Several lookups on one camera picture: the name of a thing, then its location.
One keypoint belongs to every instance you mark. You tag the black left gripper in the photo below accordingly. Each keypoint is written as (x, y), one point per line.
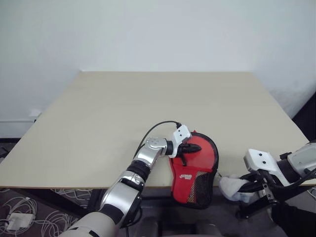
(182, 148)

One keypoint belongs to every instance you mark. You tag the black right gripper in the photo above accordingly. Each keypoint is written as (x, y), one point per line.
(266, 187)

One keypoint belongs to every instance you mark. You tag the red table tennis paddle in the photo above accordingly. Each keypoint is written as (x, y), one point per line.
(206, 155)

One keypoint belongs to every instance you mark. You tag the white cloth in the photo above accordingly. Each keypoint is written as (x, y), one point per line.
(229, 185)

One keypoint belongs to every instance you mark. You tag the black red paddle case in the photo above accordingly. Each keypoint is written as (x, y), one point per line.
(195, 180)

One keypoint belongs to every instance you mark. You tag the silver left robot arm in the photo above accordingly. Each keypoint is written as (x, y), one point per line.
(148, 153)

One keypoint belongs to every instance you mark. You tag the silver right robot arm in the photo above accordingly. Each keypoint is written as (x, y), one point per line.
(302, 158)

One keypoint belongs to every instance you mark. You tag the black cabinet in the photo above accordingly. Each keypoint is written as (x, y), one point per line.
(308, 118)

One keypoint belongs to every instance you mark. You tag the white power adapter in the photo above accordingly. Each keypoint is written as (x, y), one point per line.
(22, 221)

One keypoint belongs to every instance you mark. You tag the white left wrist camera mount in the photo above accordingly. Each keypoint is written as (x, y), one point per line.
(181, 133)

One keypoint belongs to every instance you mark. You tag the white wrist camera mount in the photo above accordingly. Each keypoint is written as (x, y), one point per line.
(261, 159)
(181, 133)

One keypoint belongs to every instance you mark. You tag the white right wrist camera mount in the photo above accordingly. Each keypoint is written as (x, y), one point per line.
(261, 159)

